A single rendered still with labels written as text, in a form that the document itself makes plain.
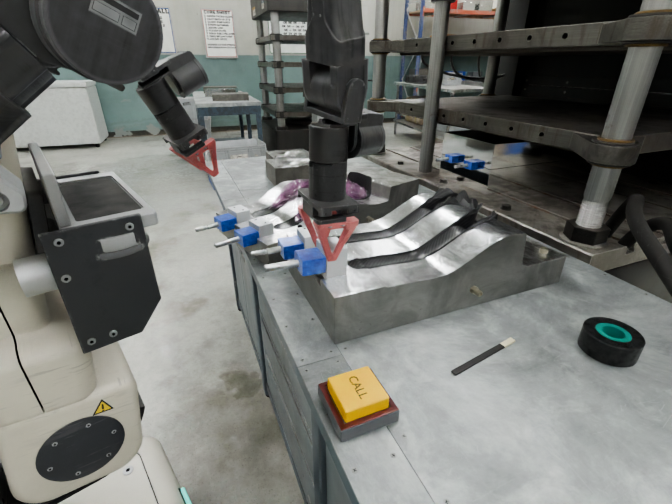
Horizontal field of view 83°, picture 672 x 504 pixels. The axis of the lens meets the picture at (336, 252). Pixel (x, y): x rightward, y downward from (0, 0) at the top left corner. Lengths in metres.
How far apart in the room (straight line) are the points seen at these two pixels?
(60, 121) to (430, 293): 6.82
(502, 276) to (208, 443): 1.17
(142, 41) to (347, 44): 0.25
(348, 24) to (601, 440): 0.58
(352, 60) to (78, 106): 6.68
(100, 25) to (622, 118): 0.99
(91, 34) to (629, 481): 0.65
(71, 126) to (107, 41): 6.82
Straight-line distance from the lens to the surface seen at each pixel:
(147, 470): 1.21
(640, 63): 1.09
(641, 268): 1.34
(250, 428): 1.57
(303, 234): 0.71
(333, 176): 0.55
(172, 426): 1.66
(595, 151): 1.09
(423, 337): 0.66
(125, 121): 7.89
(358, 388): 0.51
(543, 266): 0.84
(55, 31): 0.34
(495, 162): 1.43
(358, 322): 0.62
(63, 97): 7.13
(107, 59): 0.35
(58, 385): 0.62
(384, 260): 0.70
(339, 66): 0.51
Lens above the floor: 1.21
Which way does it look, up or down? 27 degrees down
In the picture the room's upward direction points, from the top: straight up
